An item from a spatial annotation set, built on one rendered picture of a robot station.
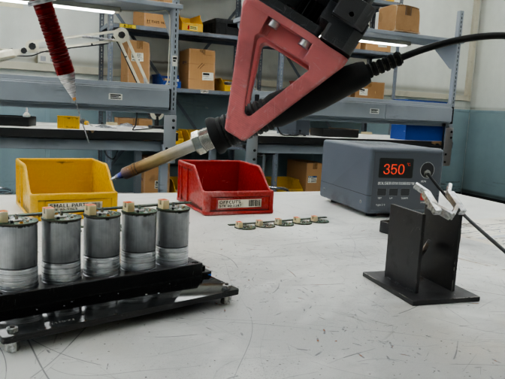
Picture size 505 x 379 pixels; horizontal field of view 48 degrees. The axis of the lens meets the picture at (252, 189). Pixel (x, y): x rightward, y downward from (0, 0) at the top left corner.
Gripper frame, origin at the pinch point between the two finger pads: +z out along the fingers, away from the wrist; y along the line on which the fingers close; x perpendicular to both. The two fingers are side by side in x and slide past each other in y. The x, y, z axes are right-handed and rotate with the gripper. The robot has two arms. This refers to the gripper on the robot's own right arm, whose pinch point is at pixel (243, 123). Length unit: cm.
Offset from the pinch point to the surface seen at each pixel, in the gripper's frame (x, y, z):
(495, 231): 31.2, -36.2, -2.8
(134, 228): -2.7, -1.5, 10.2
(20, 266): -6.6, 4.2, 14.1
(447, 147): 88, -319, -31
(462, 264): 23.6, -18.6, 1.5
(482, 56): 131, -600, -154
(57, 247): -5.7, 2.4, 12.7
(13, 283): -6.4, 4.4, 15.2
